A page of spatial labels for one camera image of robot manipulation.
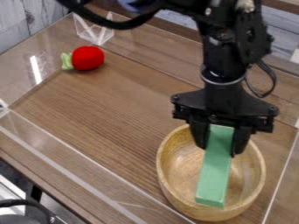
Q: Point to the brown wooden bowl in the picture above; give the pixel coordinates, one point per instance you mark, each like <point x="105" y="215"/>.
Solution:
<point x="179" y="167"/>

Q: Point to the clear acrylic corner bracket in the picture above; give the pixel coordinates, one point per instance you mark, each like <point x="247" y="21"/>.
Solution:
<point x="95" y="34"/>

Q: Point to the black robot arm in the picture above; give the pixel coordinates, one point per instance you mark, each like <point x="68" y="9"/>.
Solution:
<point x="235" y="43"/>

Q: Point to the green rectangular block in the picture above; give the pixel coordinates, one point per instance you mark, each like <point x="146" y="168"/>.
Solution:
<point x="214" y="178"/>

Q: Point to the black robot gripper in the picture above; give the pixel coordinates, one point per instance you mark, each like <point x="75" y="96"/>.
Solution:
<point x="229" y="107"/>

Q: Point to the red plush radish toy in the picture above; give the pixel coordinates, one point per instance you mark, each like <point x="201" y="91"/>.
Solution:
<point x="86" y="58"/>

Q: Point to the black metal table frame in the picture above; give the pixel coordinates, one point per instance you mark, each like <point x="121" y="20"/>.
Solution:
<point x="48" y="208"/>

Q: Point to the clear acrylic enclosure wall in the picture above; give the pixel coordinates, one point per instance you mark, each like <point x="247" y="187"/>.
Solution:
<point x="94" y="192"/>

